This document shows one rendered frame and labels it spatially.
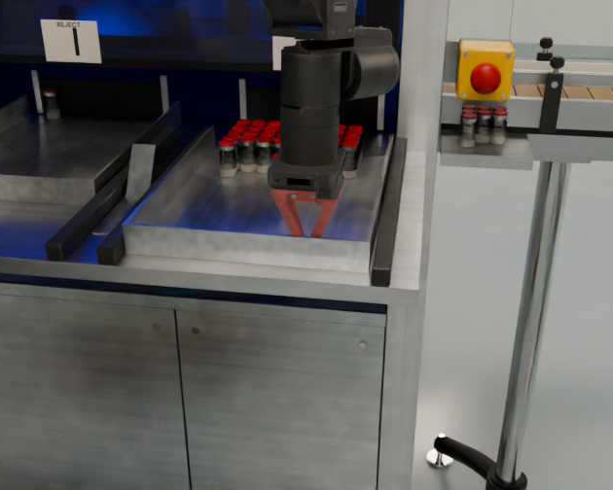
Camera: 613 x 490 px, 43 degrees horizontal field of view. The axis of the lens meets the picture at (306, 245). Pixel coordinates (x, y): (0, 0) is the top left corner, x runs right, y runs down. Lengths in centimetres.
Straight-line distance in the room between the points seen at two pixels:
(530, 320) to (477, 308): 105
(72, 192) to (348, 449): 71
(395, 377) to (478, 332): 106
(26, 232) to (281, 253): 30
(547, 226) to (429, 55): 40
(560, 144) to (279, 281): 61
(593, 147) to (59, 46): 81
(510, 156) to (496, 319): 134
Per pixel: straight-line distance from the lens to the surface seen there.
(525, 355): 147
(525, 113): 123
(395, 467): 144
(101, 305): 137
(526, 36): 581
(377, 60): 78
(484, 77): 106
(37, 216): 96
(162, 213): 93
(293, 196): 76
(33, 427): 160
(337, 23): 71
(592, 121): 125
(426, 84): 110
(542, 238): 135
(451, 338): 231
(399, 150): 107
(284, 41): 110
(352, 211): 92
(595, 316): 254
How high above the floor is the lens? 126
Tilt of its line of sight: 27 degrees down
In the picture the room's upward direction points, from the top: straight up
